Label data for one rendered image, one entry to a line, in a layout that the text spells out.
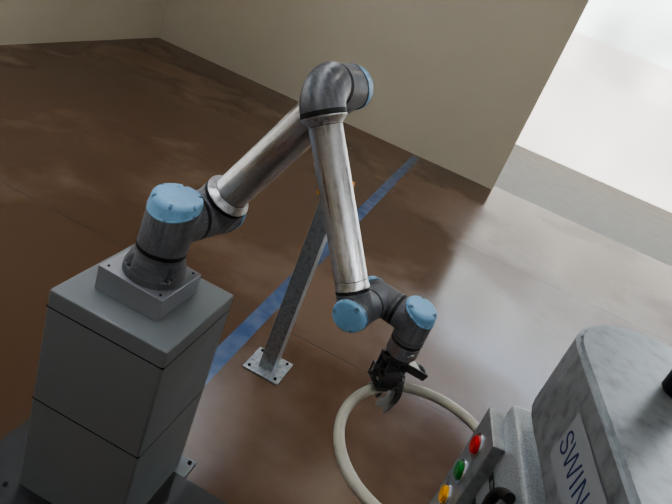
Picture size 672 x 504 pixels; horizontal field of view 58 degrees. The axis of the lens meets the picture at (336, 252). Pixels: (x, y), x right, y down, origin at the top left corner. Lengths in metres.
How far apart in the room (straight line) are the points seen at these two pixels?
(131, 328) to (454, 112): 6.09
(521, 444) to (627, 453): 0.22
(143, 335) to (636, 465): 1.41
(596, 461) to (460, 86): 6.91
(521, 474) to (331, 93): 0.98
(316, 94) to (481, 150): 6.10
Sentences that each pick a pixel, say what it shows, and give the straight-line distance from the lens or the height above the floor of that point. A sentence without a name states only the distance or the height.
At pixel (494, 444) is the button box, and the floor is 1.49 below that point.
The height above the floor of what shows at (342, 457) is 0.91.
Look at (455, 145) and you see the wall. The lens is 7.52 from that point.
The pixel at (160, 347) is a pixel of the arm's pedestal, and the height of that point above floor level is 0.85.
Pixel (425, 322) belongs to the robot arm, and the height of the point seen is 1.20.
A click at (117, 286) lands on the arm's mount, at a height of 0.90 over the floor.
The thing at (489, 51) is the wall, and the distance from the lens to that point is 7.36.
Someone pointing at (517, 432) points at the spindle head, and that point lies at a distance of 0.82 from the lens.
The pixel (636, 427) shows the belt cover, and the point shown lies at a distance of 0.66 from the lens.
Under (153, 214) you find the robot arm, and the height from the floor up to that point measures 1.14.
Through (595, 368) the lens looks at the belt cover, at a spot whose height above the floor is 1.67.
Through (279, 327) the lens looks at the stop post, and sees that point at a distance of 2.97.
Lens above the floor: 1.97
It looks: 26 degrees down
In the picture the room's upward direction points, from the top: 22 degrees clockwise
